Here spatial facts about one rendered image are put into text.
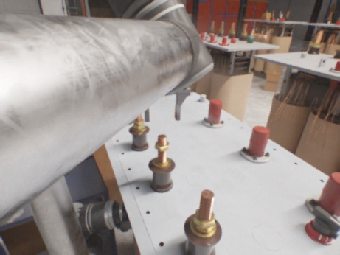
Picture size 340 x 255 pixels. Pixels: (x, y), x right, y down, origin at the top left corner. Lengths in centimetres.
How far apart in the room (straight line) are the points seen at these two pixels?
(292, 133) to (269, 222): 180
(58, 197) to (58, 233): 11
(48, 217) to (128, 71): 58
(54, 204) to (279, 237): 63
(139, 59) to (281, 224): 70
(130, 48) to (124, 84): 4
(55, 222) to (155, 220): 28
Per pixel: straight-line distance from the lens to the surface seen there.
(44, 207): 68
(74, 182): 166
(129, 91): 16
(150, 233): 69
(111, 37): 17
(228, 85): 318
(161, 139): 69
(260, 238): 74
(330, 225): 78
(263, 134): 96
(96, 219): 91
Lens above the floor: 193
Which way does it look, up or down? 28 degrees down
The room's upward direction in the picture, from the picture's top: 2 degrees clockwise
